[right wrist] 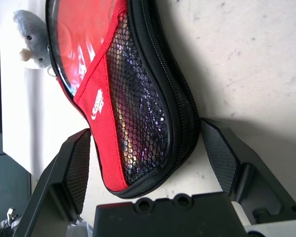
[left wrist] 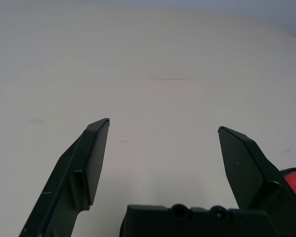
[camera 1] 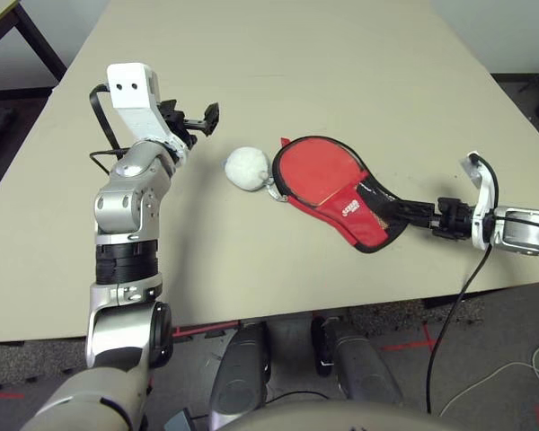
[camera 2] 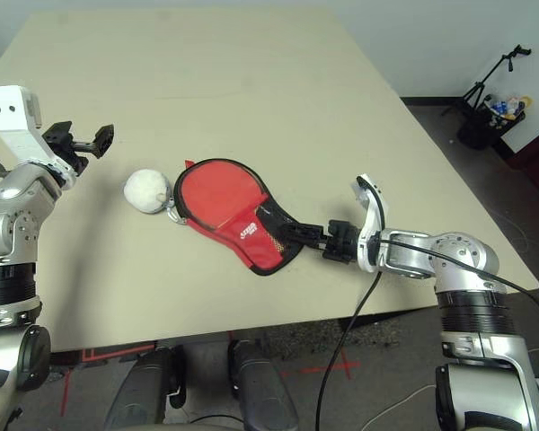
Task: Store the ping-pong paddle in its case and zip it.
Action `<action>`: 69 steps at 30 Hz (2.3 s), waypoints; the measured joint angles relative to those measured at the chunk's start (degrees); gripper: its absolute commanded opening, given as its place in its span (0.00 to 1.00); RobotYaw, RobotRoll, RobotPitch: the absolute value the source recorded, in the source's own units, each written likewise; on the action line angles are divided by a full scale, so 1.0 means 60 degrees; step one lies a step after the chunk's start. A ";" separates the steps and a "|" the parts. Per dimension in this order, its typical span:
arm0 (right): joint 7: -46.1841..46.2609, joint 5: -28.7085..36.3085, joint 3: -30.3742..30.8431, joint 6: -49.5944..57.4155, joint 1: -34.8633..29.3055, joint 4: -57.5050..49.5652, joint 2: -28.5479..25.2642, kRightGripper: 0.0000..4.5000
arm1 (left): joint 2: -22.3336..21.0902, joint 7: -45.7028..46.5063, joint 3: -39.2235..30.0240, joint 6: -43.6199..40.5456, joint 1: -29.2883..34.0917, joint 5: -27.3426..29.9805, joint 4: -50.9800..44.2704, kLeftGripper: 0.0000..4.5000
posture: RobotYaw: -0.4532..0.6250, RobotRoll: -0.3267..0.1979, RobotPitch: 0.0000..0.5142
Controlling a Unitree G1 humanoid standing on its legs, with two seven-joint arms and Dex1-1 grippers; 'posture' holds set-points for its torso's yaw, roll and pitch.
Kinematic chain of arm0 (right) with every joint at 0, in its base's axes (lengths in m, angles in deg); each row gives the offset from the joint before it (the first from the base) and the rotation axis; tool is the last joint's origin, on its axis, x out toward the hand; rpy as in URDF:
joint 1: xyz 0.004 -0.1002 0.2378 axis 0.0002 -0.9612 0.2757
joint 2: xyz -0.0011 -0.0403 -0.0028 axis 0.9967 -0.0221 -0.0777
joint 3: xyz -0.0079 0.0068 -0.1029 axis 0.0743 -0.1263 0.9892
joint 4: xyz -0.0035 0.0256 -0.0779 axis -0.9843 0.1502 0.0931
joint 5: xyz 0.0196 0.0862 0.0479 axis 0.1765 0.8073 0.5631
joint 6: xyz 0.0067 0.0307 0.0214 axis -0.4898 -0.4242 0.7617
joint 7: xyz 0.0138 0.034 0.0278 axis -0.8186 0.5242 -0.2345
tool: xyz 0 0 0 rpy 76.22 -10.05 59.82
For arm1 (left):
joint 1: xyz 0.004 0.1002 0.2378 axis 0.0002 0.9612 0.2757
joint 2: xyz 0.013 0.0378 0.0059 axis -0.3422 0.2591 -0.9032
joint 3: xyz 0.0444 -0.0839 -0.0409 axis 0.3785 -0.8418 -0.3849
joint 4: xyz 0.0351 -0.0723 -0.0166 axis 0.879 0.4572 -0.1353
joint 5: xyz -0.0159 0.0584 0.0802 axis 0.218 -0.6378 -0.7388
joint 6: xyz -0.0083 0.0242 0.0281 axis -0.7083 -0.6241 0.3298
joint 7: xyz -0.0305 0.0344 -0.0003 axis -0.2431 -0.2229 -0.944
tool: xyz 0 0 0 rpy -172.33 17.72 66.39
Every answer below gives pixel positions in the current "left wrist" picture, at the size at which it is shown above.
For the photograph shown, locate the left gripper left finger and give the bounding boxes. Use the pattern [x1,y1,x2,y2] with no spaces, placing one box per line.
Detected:
[18,118,111,237]

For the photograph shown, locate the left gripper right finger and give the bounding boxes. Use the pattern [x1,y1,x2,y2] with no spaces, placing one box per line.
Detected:
[217,125,296,237]

